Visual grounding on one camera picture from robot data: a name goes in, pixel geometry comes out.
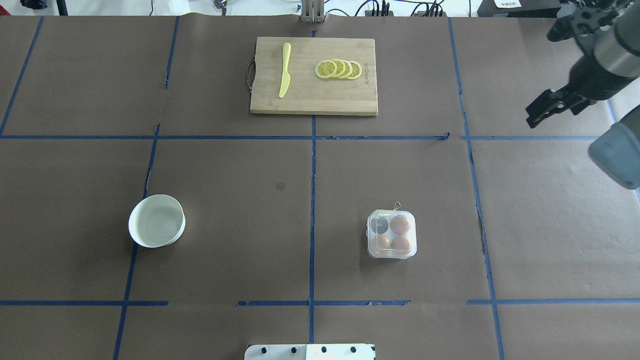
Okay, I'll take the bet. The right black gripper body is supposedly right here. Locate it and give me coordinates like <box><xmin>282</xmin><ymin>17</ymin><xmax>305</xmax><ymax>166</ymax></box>
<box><xmin>562</xmin><ymin>54</ymin><xmax>633</xmax><ymax>107</ymax></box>

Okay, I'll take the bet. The clear plastic egg box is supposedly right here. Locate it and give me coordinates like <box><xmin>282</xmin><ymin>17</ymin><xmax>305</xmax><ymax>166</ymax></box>
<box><xmin>366</xmin><ymin>209</ymin><xmax>418</xmax><ymax>260</ymax></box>

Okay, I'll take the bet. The brown egg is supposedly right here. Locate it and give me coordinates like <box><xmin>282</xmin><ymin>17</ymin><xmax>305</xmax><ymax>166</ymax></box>
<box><xmin>391</xmin><ymin>235</ymin><xmax>413</xmax><ymax>255</ymax></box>
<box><xmin>374</xmin><ymin>234</ymin><xmax>393</xmax><ymax>255</ymax></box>
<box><xmin>390</xmin><ymin>214</ymin><xmax>413</xmax><ymax>235</ymax></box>

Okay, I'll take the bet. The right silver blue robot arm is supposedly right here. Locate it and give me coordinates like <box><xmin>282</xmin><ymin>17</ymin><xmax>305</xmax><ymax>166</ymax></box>
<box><xmin>526</xmin><ymin>0</ymin><xmax>640</xmax><ymax>191</ymax></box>

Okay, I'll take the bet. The black computer box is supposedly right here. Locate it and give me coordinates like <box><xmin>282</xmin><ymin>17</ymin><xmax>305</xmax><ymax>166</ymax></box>
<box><xmin>477</xmin><ymin>0</ymin><xmax>562</xmax><ymax>18</ymax></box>

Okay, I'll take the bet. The yellow lemon slice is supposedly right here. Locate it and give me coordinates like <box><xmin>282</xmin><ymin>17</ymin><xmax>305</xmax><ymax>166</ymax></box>
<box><xmin>331</xmin><ymin>59</ymin><xmax>349</xmax><ymax>79</ymax></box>
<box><xmin>338</xmin><ymin>60</ymin><xmax>353</xmax><ymax>79</ymax></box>
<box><xmin>314</xmin><ymin>60</ymin><xmax>338</xmax><ymax>79</ymax></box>
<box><xmin>347</xmin><ymin>61</ymin><xmax>362</xmax><ymax>80</ymax></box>

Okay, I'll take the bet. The orange black usb hub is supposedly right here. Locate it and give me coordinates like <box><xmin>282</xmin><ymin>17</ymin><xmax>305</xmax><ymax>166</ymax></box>
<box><xmin>386</xmin><ymin>6</ymin><xmax>448</xmax><ymax>18</ymax></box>

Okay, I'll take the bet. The wooden cutting board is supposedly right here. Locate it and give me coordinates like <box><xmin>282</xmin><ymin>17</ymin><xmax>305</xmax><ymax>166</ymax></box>
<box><xmin>250</xmin><ymin>36</ymin><xmax>378</xmax><ymax>116</ymax></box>

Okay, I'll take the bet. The yellow plastic knife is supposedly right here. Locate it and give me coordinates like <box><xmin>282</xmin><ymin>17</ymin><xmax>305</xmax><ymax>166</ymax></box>
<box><xmin>278</xmin><ymin>42</ymin><xmax>292</xmax><ymax>99</ymax></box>

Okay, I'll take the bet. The white round bowl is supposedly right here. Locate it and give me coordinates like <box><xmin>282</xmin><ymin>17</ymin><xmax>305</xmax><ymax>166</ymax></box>
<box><xmin>128</xmin><ymin>194</ymin><xmax>186</xmax><ymax>249</ymax></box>

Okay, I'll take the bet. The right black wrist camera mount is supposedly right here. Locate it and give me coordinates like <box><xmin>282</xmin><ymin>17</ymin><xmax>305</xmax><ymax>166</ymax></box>
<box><xmin>546</xmin><ymin>0</ymin><xmax>635</xmax><ymax>54</ymax></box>

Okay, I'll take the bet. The aluminium frame post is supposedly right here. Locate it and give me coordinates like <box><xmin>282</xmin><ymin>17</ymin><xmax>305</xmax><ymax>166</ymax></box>
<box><xmin>301</xmin><ymin>0</ymin><xmax>326</xmax><ymax>24</ymax></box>

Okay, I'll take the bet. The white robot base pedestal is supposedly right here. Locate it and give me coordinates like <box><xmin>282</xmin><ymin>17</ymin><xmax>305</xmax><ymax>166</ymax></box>
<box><xmin>244</xmin><ymin>343</ymin><xmax>377</xmax><ymax>360</ymax></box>

